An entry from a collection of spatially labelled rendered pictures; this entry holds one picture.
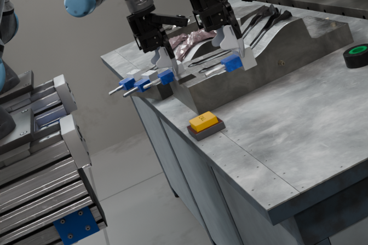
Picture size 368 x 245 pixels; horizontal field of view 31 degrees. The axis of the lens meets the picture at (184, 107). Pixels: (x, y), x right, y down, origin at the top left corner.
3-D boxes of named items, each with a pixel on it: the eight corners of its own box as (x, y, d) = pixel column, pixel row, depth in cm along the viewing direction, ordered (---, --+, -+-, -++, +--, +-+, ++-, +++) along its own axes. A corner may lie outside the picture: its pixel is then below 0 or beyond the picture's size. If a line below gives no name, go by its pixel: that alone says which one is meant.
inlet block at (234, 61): (212, 86, 166) (204, 67, 165) (206, 83, 171) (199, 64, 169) (257, 64, 168) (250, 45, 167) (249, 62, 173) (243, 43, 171)
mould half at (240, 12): (162, 100, 207) (149, 69, 204) (125, 95, 229) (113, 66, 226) (275, 33, 229) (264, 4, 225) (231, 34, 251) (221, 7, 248)
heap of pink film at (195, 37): (178, 66, 213) (170, 45, 211) (152, 65, 228) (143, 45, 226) (237, 33, 225) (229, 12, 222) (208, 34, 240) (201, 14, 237)
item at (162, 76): (148, 97, 193) (141, 81, 191) (145, 94, 198) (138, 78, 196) (188, 79, 195) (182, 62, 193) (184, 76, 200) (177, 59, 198)
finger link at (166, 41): (168, 60, 193) (155, 33, 192) (173, 58, 193) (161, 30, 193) (170, 59, 188) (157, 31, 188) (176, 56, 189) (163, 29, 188)
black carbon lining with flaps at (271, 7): (203, 81, 185) (191, 50, 182) (188, 71, 200) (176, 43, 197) (309, 30, 191) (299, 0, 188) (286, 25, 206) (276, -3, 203)
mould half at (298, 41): (199, 116, 181) (182, 72, 176) (175, 97, 205) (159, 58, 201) (354, 41, 189) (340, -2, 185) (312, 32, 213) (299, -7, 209)
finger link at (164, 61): (162, 81, 193) (149, 52, 192) (180, 73, 194) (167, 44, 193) (164, 81, 190) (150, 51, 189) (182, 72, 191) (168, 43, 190)
